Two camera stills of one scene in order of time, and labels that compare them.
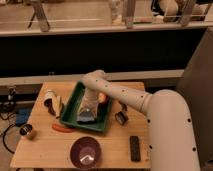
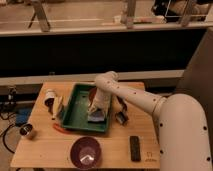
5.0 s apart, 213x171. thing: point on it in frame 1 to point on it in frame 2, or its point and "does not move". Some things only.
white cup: x=49 y=96 does not move
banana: x=57 y=105 does not move
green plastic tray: x=72 y=106 does not move
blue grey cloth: x=85 y=116 to x=97 y=116
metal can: x=26 y=129 does not move
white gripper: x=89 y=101 to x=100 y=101
